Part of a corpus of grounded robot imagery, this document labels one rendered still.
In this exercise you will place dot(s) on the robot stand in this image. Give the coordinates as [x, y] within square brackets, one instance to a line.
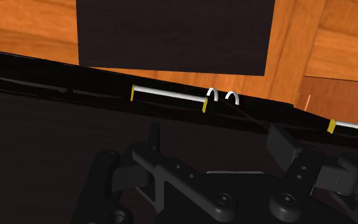
[172, 34]

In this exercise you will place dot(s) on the black chest of drawers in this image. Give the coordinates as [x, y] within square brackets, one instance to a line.
[42, 139]

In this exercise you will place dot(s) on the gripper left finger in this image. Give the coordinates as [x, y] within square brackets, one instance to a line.
[181, 173]

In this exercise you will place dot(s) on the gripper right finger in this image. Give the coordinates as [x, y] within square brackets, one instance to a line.
[302, 169]

